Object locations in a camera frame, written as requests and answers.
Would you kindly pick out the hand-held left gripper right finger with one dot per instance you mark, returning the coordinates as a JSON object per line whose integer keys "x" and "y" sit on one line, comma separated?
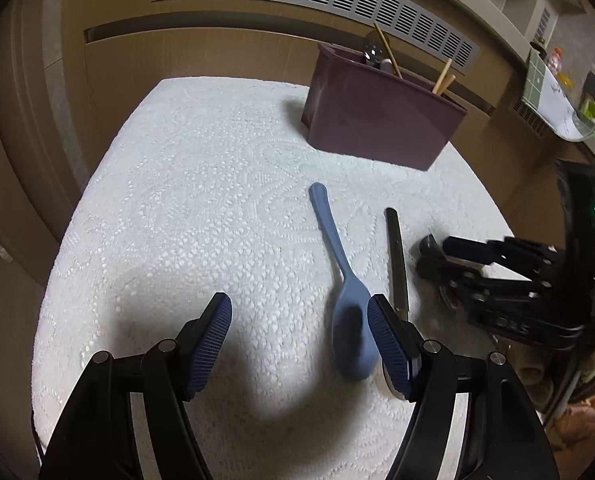
{"x": 390, "y": 350}

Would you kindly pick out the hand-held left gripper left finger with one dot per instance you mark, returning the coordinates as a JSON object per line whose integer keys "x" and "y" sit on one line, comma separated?
{"x": 210, "y": 345}

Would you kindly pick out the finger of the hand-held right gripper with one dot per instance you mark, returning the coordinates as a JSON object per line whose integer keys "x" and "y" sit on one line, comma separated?
{"x": 467, "y": 249}
{"x": 477, "y": 287}

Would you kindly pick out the blue plastic rice spoon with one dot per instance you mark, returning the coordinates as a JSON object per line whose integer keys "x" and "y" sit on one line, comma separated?
{"x": 350, "y": 325}

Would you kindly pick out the black spoon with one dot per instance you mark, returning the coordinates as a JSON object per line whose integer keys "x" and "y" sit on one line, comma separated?
{"x": 397, "y": 260}

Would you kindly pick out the purple plastic utensil box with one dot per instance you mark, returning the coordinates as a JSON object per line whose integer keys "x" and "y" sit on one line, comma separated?
{"x": 377, "y": 115}

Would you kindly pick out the wooden spoon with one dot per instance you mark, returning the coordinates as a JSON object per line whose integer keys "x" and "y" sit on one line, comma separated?
{"x": 388, "y": 50}

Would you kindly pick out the dark grey metal spoon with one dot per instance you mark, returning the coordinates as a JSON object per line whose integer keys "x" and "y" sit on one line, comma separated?
{"x": 373, "y": 46}

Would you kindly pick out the clear glass dish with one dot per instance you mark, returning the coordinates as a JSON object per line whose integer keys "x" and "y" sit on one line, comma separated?
{"x": 582, "y": 127}

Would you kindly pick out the white textured tablecloth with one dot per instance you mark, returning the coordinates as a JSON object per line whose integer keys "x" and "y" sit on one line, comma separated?
{"x": 202, "y": 200}

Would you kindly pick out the small grey vent grille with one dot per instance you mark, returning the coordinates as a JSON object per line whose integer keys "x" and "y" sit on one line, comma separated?
{"x": 530, "y": 117}

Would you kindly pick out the green containers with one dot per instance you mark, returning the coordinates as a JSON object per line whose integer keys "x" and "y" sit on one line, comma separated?
{"x": 592, "y": 112}

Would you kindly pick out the green checked towel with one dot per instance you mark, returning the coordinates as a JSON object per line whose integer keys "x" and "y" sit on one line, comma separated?
{"x": 552, "y": 100}

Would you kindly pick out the clear bottle with red cap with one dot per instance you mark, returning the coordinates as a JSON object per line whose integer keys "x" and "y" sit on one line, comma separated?
{"x": 557, "y": 60}

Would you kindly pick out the dark bottle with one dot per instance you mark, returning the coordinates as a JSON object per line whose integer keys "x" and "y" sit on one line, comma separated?
{"x": 537, "y": 49}

